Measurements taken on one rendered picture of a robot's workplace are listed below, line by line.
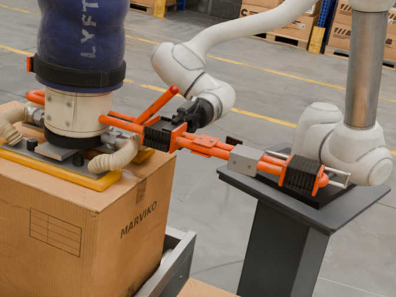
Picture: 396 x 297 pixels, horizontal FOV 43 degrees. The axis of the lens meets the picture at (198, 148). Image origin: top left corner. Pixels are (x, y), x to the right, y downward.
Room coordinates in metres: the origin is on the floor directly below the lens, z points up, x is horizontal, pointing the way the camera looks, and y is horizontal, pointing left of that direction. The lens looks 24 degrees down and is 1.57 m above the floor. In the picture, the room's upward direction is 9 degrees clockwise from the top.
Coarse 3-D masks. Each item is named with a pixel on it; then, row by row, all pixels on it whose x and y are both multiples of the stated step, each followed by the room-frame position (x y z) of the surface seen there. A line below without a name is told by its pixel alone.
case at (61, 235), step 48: (0, 192) 1.07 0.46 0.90; (48, 192) 1.02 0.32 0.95; (96, 192) 1.05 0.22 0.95; (144, 192) 1.17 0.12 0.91; (0, 240) 1.07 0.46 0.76; (48, 240) 1.01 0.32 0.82; (96, 240) 0.97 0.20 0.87; (144, 240) 1.21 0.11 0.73; (0, 288) 1.07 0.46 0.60; (48, 288) 1.01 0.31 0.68; (96, 288) 0.98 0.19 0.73
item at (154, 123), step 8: (152, 120) 1.17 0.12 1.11; (160, 120) 1.20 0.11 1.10; (168, 120) 1.21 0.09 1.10; (144, 128) 1.13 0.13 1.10; (152, 128) 1.12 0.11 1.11; (160, 128) 1.15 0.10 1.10; (176, 128) 1.13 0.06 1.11; (184, 128) 1.17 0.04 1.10; (144, 136) 1.13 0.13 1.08; (152, 136) 1.13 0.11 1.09; (160, 136) 1.11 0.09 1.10; (168, 136) 1.11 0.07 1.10; (176, 136) 1.13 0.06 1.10; (144, 144) 1.12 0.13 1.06; (152, 144) 1.12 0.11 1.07; (160, 144) 1.11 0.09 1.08; (168, 144) 1.11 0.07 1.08
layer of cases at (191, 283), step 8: (192, 280) 1.31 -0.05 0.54; (184, 288) 1.26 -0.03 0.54; (192, 288) 1.27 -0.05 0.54; (200, 288) 1.28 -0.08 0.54; (208, 288) 1.28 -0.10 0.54; (216, 288) 1.29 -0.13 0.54; (176, 296) 1.22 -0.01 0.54; (184, 296) 1.23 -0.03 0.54; (192, 296) 1.23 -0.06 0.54; (200, 296) 1.24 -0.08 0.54; (208, 296) 1.24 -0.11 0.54; (216, 296) 1.25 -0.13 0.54; (224, 296) 1.26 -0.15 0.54; (232, 296) 1.26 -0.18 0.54; (240, 296) 1.27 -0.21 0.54
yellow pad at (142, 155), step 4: (40, 132) 1.33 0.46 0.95; (120, 132) 1.31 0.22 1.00; (92, 148) 1.28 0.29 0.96; (148, 148) 1.30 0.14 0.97; (152, 148) 1.31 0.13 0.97; (140, 152) 1.27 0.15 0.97; (144, 152) 1.27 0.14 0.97; (148, 152) 1.28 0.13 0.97; (152, 152) 1.30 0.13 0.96; (136, 156) 1.24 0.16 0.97; (140, 156) 1.24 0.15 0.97; (144, 156) 1.26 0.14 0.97; (148, 156) 1.28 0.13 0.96; (132, 160) 1.24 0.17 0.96; (136, 160) 1.23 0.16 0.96; (140, 160) 1.24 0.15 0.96
